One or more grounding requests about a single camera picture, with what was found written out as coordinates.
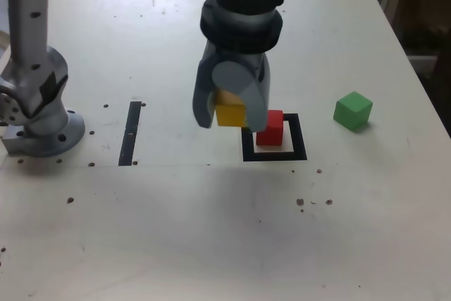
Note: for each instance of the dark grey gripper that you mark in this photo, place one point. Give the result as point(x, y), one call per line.
point(243, 58)

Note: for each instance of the yellow cube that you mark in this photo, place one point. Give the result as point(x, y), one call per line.
point(230, 114)

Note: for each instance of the red cube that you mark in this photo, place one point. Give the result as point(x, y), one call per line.
point(271, 135)

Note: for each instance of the green cube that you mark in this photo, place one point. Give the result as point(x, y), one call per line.
point(352, 112)

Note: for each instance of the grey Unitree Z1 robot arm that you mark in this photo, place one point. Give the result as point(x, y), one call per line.
point(28, 33)

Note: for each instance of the black tape square outline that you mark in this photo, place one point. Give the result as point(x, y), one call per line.
point(299, 139)

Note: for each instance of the black tape strip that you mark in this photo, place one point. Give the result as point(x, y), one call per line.
point(128, 142)

